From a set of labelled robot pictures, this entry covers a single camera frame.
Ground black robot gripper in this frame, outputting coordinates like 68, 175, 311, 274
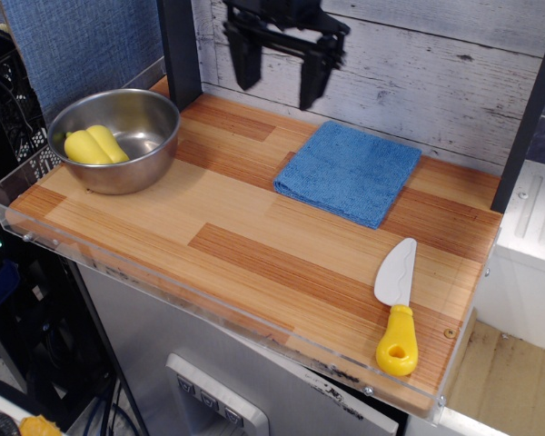
224, 1, 350, 110

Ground blue cloth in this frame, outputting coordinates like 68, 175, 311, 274
273, 122, 421, 230

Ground white yellow toy knife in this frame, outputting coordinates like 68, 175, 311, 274
374, 238, 419, 377

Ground stainless steel bowl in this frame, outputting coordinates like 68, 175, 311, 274
48, 89, 181, 194

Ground yellow toy pepper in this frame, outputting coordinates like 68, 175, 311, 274
64, 124, 129, 164

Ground blue fabric panel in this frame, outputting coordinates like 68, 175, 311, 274
0, 0, 164, 124

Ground clear acrylic table guard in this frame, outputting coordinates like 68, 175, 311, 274
0, 58, 502, 426

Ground black plastic crate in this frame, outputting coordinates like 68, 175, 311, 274
0, 41, 46, 179

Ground stainless steel cabinet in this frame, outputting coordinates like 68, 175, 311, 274
78, 266, 407, 435

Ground white ribbed box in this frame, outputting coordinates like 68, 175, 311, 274
473, 161, 545, 349

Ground grey control panel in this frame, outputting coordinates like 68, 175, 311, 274
165, 353, 270, 435

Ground yellow crumpled object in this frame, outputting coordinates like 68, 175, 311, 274
18, 415, 63, 436

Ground left black vertical post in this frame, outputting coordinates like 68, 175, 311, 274
157, 0, 203, 111

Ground black vertical post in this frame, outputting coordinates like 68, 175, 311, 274
157, 0, 203, 111
490, 54, 545, 213

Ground right black vertical post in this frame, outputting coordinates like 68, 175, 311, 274
490, 54, 545, 213

